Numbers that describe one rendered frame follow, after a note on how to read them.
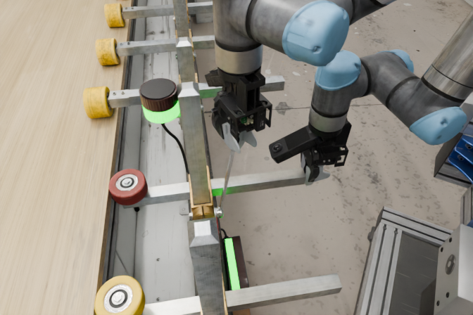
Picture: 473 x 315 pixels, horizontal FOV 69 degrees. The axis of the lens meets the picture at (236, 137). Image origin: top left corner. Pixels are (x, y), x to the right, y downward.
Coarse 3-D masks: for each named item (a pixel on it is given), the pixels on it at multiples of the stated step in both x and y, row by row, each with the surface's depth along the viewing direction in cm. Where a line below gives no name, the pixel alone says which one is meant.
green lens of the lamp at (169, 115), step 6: (144, 108) 56; (174, 108) 56; (144, 114) 57; (150, 114) 56; (156, 114) 55; (162, 114) 55; (168, 114) 56; (174, 114) 57; (150, 120) 57; (156, 120) 56; (162, 120) 56; (168, 120) 57
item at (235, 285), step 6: (228, 240) 88; (228, 246) 87; (228, 252) 86; (228, 258) 85; (234, 258) 85; (234, 264) 84; (234, 270) 83; (234, 276) 82; (234, 282) 81; (234, 288) 80
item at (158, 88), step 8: (152, 80) 57; (160, 80) 57; (168, 80) 57; (144, 88) 55; (152, 88) 55; (160, 88) 55; (168, 88) 55; (144, 96) 54; (152, 96) 54; (160, 96) 54; (184, 160) 67
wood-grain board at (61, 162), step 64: (0, 0) 143; (64, 0) 143; (128, 0) 143; (0, 64) 110; (64, 64) 110; (0, 128) 89; (64, 128) 89; (0, 192) 75; (64, 192) 75; (0, 256) 65; (64, 256) 65
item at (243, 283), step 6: (234, 240) 88; (234, 246) 87; (240, 246) 87; (240, 252) 86; (240, 258) 85; (240, 264) 84; (240, 270) 83; (240, 276) 82; (240, 282) 81; (246, 282) 81
